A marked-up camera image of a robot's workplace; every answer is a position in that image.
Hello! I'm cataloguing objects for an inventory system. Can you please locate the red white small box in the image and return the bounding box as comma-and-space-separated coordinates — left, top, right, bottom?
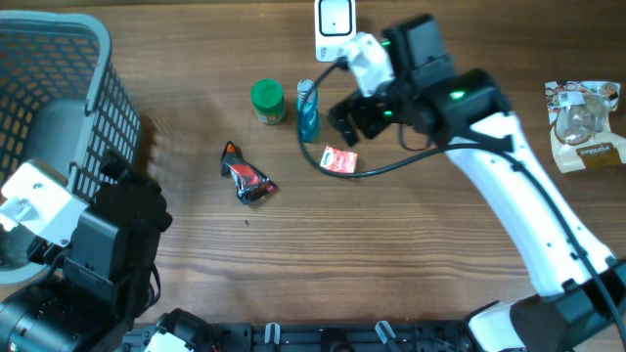
320, 146, 358, 174

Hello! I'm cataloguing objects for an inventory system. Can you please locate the blue mouthwash bottle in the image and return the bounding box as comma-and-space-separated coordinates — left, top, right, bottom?
296, 79, 320, 143

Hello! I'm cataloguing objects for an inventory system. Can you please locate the green lid jar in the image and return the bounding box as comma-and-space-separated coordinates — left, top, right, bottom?
250, 78, 286, 124

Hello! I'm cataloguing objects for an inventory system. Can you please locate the black red snack packet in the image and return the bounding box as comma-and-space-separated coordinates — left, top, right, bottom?
220, 141, 278, 204

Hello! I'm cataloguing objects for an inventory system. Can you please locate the brown cookie bag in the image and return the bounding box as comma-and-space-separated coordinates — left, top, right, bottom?
544, 80, 625, 173

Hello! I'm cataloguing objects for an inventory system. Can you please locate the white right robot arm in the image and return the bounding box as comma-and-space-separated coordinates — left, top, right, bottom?
331, 15, 625, 351

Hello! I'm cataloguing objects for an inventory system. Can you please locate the white barcode scanner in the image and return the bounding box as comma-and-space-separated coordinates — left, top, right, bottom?
314, 0, 356, 63

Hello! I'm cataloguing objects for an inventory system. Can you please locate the grey plastic mesh basket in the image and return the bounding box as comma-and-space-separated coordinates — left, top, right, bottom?
1, 10, 142, 286

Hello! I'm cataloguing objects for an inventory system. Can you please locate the black right camera cable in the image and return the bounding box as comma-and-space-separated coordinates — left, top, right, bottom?
295, 57, 626, 338

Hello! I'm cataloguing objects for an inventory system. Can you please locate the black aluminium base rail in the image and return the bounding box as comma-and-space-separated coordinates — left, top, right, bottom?
118, 321, 467, 352

